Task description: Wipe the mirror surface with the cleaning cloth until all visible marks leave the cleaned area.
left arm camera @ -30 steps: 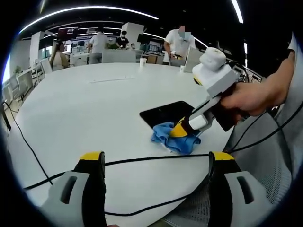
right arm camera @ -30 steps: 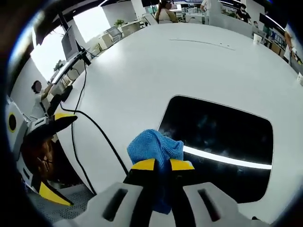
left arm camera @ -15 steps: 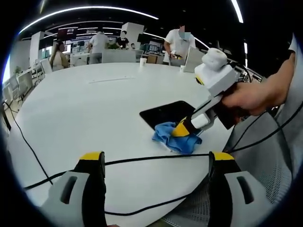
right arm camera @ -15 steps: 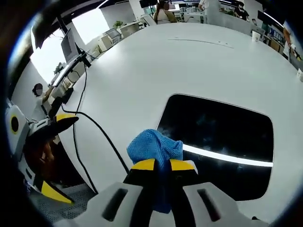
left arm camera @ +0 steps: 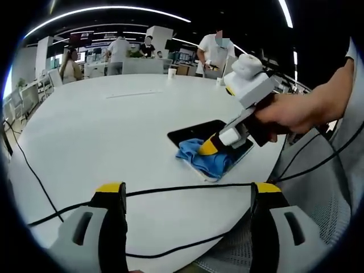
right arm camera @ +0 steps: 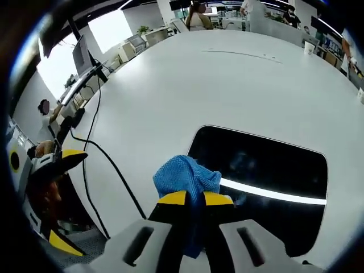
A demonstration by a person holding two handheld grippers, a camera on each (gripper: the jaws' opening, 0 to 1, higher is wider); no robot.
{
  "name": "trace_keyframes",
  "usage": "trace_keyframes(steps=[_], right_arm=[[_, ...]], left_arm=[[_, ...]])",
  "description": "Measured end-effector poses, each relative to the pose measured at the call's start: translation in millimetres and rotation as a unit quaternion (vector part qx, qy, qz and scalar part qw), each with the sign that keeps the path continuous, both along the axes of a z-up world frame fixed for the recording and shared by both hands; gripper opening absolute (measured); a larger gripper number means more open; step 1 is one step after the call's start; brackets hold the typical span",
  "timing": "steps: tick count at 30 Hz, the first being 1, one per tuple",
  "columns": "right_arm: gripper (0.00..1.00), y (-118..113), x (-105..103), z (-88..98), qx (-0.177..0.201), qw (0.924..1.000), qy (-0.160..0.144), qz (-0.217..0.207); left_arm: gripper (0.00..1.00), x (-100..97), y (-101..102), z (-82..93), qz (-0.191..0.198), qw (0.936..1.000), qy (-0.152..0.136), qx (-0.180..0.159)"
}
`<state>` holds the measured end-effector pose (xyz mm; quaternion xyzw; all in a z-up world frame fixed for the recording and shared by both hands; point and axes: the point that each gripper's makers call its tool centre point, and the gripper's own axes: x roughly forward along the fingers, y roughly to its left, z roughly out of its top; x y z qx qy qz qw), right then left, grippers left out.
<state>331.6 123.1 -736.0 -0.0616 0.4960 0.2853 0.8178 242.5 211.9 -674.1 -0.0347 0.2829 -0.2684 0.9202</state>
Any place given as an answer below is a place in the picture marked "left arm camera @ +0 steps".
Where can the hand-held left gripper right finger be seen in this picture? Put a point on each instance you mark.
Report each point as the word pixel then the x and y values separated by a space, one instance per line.
pixel 278 236

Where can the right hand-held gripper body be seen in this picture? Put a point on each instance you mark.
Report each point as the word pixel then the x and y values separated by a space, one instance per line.
pixel 250 85

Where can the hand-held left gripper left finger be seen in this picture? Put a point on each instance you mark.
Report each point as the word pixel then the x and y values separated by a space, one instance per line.
pixel 88 236

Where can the blue cleaning cloth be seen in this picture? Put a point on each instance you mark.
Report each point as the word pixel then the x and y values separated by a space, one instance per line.
pixel 211 165

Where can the black tablet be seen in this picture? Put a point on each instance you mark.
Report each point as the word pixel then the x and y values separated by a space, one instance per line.
pixel 193 131

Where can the person's right hand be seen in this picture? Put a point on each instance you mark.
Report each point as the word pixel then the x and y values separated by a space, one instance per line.
pixel 293 113

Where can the grey partition panel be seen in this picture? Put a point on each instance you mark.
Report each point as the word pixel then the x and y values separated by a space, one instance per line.
pixel 229 66

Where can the small white cup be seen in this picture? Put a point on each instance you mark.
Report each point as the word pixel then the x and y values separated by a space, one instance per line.
pixel 219 81

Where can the grey mesh office chair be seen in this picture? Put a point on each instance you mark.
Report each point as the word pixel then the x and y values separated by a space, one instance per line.
pixel 310 199

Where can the white paper cup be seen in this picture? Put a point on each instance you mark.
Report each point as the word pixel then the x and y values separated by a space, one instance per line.
pixel 172 73

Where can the short ceiling light strip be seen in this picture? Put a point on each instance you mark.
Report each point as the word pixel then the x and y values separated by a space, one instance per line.
pixel 286 14

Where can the person's grey shirt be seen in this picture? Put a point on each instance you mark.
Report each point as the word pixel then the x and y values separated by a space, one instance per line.
pixel 352 142

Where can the white office chair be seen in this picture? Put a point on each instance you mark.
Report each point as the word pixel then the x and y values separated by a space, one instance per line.
pixel 55 78

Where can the long curved ceiling light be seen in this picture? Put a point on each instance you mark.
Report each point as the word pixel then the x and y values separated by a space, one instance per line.
pixel 108 9

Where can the green potted plant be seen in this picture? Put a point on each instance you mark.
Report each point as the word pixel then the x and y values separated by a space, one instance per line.
pixel 20 83

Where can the dark red wall screen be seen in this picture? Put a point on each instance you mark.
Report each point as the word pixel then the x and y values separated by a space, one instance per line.
pixel 81 38

